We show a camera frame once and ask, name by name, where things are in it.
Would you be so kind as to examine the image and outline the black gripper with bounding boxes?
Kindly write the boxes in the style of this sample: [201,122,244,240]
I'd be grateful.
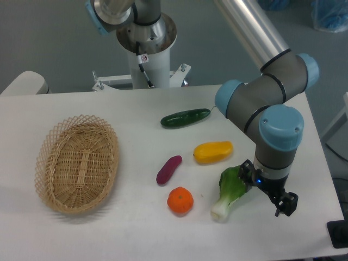
[238,159,299,217]

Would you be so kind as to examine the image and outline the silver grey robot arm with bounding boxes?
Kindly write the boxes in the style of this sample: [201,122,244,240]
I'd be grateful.
[85,1,319,216]

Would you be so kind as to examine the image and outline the green cucumber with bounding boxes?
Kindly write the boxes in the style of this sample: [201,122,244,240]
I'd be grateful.
[160,108,211,129]

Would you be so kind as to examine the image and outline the green bok choy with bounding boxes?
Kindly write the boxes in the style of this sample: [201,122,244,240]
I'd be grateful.
[210,166,247,222]

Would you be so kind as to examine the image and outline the yellow bell pepper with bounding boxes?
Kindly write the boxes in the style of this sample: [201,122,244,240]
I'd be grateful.
[193,141,233,164]

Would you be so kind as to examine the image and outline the black device at table edge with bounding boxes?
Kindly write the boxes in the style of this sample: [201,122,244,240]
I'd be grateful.
[327,220,347,248]

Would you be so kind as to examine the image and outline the white furniture at right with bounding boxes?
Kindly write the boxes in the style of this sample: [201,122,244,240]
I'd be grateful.
[320,92,347,163]

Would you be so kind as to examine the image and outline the orange tangerine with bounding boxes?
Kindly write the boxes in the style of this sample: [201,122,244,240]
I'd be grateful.
[167,187,194,214]

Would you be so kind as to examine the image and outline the purple sweet potato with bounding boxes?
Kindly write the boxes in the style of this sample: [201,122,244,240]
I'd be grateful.
[156,155,182,185]

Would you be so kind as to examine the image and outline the blue plastic bag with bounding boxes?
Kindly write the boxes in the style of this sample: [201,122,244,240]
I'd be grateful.
[311,0,347,33]

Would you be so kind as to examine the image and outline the woven wicker basket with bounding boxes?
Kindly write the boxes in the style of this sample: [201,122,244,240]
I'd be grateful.
[35,115,119,214]

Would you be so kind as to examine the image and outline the white chair back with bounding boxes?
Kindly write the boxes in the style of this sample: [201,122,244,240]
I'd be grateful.
[1,71,52,97]

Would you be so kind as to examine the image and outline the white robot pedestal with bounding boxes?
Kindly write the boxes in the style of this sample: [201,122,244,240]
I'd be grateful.
[93,13,191,91]

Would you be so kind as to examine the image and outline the black cable on pedestal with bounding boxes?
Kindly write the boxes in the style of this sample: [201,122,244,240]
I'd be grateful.
[135,41,156,89]

